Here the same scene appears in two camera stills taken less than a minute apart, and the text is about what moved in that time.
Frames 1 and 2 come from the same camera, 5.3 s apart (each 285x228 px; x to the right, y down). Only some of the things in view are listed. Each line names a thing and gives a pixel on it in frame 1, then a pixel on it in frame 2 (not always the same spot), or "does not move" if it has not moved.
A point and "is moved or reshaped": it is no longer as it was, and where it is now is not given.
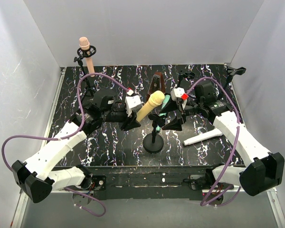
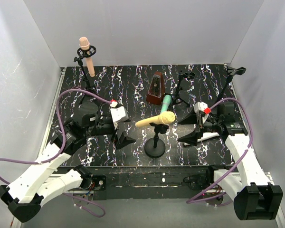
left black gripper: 127,117 to 115,130
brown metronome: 156,84 does not move
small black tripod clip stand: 189,75 does not move
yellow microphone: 156,99 to 166,118
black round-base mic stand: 153,143 is moved or reshaped
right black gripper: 181,114 to 200,127
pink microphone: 84,44 does not move
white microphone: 215,133 does not move
